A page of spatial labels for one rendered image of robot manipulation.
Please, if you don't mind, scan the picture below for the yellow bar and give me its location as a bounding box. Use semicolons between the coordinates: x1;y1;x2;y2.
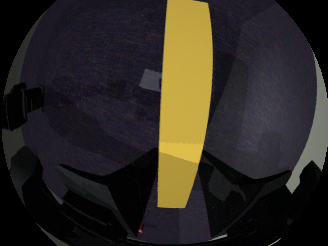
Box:
157;0;213;208

